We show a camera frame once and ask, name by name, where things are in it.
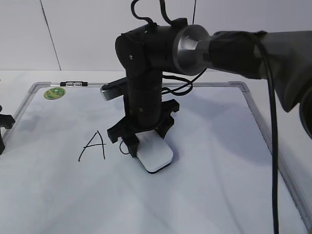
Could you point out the white rectangular whiteboard eraser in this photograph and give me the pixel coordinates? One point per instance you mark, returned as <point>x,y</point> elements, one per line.
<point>153,152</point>

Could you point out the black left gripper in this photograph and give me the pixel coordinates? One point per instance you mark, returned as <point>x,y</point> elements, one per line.
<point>6,122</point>

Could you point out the black and clear marker pen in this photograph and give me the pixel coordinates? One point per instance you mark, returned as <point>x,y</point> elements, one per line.
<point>70,84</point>

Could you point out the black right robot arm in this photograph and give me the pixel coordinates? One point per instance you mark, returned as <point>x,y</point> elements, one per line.
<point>149,51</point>

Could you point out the white whiteboard with aluminium frame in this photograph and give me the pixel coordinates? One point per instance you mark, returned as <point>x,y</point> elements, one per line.
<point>60,173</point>

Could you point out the round green magnet sticker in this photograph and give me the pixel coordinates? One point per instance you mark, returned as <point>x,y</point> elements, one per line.
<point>54,93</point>

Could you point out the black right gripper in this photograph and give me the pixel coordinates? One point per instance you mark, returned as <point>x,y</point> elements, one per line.
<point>138,120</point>

